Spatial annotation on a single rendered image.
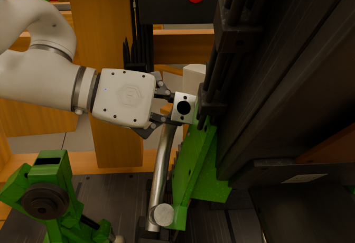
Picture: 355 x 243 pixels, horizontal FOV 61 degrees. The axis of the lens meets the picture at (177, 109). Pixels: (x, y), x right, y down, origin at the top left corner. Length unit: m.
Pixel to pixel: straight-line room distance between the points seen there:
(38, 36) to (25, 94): 0.10
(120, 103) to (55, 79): 0.11
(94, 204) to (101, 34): 0.44
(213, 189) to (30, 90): 0.34
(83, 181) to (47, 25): 0.51
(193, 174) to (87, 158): 0.60
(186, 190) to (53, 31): 0.35
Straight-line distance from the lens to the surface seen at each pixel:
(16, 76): 0.55
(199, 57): 0.89
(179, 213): 0.54
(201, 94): 0.38
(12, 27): 0.45
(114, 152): 0.95
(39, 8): 0.50
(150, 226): 0.65
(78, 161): 1.04
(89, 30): 0.78
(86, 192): 0.90
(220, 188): 0.54
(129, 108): 0.53
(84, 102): 0.53
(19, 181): 0.60
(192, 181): 0.50
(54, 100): 0.54
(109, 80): 0.54
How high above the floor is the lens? 1.51
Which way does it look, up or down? 30 degrees down
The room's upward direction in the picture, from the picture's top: straight up
